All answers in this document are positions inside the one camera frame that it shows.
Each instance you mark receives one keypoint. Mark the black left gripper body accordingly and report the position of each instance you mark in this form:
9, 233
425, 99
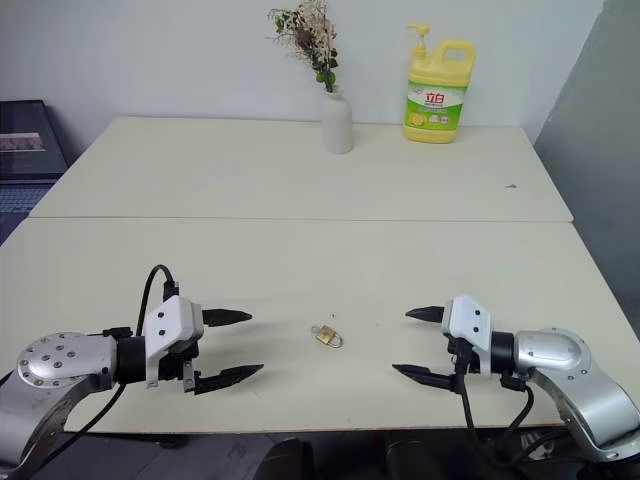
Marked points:
175, 365

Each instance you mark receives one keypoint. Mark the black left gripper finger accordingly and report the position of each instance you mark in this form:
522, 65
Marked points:
225, 380
225, 316

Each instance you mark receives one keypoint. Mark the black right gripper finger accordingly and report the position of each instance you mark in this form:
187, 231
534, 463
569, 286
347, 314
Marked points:
427, 314
425, 377

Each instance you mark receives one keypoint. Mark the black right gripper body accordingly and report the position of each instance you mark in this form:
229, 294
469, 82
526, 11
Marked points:
464, 352

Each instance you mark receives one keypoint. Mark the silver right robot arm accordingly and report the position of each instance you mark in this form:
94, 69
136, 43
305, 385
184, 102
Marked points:
590, 390

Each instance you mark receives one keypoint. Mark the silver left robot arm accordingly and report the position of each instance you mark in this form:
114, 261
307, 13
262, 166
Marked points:
55, 362

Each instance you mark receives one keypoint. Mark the dark rounded shape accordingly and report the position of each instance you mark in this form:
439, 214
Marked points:
290, 460
430, 457

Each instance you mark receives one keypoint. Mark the small brass padlock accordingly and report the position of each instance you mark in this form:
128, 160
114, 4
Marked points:
327, 336

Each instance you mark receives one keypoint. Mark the yellow detergent pump bottle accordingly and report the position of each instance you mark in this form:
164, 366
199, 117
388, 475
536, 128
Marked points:
432, 110

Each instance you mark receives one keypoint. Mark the white ceramic vase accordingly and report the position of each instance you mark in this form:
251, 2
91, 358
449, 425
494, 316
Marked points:
337, 125

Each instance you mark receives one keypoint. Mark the grey partition panel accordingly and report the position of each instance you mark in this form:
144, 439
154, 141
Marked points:
600, 175

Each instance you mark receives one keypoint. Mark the dark ribbed crate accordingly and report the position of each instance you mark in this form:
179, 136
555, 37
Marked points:
17, 200

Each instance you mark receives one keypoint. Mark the dried flower bouquet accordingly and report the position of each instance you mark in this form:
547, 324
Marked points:
310, 35

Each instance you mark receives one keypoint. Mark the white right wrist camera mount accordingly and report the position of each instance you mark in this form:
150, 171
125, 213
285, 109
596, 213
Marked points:
470, 325

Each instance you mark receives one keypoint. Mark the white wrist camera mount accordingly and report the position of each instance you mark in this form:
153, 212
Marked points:
170, 320
470, 325

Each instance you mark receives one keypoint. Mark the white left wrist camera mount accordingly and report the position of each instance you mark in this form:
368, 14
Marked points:
170, 320

